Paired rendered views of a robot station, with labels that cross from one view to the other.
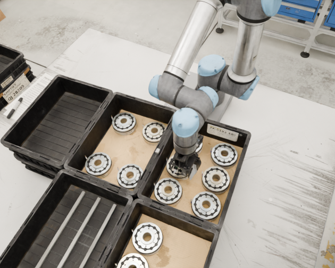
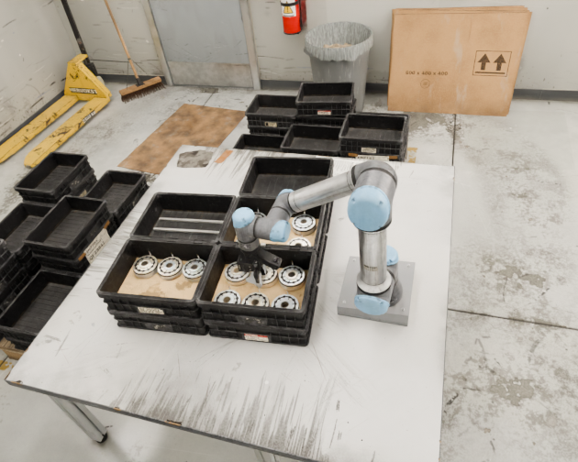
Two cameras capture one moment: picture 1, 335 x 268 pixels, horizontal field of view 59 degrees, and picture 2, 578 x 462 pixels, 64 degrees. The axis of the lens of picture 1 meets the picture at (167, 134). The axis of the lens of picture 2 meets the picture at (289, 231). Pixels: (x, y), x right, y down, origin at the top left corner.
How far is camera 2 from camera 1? 136 cm
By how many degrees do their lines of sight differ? 50
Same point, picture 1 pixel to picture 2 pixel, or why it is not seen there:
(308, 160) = (328, 423)
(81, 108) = not seen: hidden behind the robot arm
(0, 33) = (477, 125)
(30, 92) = (339, 162)
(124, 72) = (398, 216)
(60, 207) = (216, 214)
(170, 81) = (283, 198)
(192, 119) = (239, 217)
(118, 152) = not seen: hidden behind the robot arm
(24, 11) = (527, 125)
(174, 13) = not seen: outside the picture
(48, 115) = (301, 176)
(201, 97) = (271, 221)
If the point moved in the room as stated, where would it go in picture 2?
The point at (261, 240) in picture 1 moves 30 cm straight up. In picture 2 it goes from (220, 377) to (201, 331)
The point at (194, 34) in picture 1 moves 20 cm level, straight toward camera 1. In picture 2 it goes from (320, 186) to (260, 196)
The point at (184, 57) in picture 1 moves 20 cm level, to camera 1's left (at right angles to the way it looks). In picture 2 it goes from (302, 193) to (285, 161)
